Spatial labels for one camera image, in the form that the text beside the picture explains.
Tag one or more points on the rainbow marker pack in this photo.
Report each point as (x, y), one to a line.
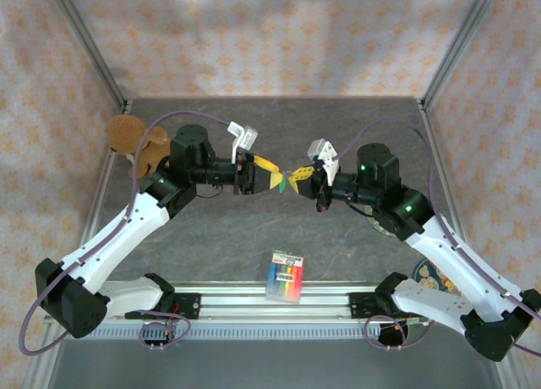
(285, 277)

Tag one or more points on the aluminium table side rail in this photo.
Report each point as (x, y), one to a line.
(427, 114)
(97, 203)

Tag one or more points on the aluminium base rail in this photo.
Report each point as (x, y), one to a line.
(236, 304)

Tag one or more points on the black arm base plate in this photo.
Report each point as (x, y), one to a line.
(190, 304)
(359, 304)

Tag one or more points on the brown teddy bear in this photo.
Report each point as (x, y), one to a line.
(122, 135)

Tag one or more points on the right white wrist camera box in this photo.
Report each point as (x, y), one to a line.
(321, 150)

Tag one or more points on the aluminium frame post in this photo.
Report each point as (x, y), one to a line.
(86, 38)
(460, 38)

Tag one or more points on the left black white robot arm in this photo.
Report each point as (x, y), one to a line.
(110, 237)

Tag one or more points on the blue cartoon plate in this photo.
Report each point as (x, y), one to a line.
(424, 272)

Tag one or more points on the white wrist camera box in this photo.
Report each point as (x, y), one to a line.
(321, 150)
(247, 138)

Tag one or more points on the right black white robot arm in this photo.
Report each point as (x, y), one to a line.
(465, 262)

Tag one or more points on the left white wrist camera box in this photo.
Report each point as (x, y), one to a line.
(247, 138)

